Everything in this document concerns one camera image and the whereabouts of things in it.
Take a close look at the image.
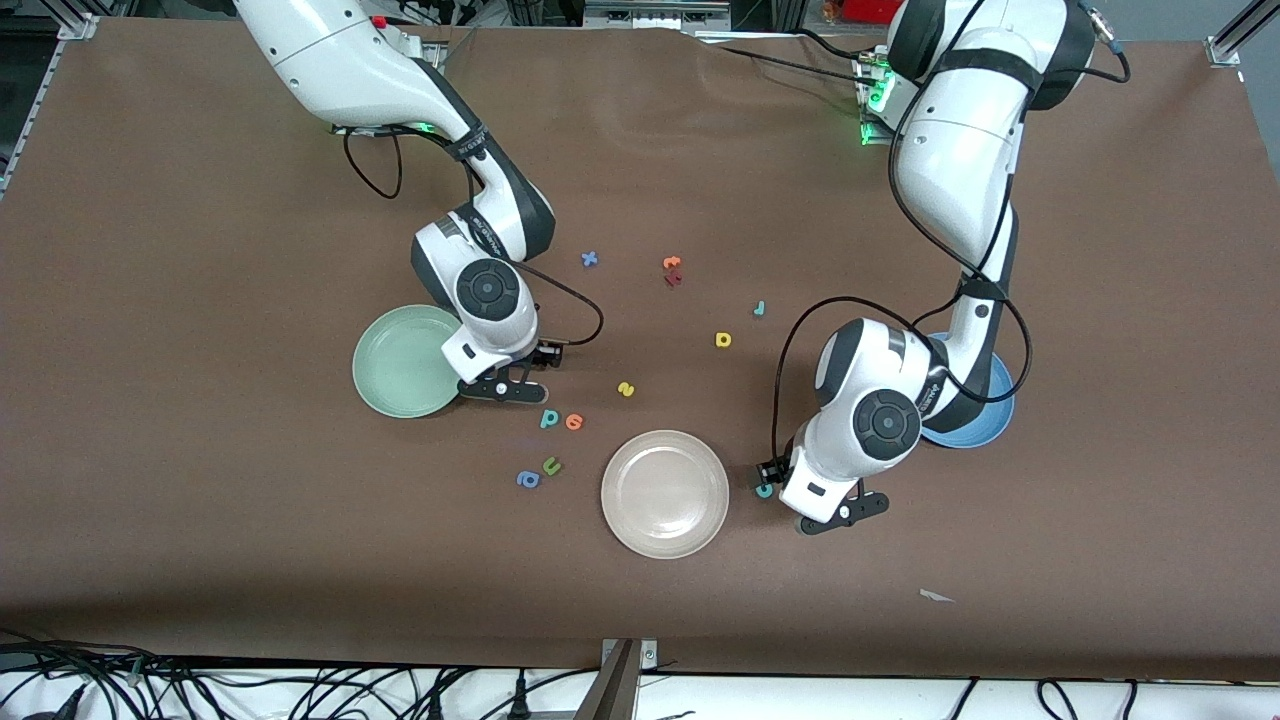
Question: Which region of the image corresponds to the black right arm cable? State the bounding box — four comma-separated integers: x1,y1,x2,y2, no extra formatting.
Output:
343,125,605,349

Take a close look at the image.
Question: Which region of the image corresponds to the perforated grey metal rail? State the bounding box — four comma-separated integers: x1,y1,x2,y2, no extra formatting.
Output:
0,40,53,201

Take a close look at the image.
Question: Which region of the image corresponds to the blue plate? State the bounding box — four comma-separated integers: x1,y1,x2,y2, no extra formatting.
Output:
920,332,1016,449

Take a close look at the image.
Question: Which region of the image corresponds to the beige plate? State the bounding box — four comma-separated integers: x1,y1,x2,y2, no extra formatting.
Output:
601,430,730,560

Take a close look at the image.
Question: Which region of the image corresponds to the grey metal camera post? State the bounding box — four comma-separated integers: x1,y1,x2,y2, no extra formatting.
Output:
575,640,641,720

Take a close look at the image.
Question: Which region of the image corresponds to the aluminium frame extrusion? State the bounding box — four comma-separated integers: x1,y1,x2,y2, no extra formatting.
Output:
1205,0,1280,69

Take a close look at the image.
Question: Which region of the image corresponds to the brown paper table cover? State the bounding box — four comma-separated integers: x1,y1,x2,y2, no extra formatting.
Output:
0,18,1280,683

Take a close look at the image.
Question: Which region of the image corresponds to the grey aluminium crossbar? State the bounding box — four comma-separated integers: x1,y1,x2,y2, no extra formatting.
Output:
585,0,731,31

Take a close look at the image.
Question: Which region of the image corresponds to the green plate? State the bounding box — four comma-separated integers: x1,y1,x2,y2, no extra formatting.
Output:
352,304,471,419

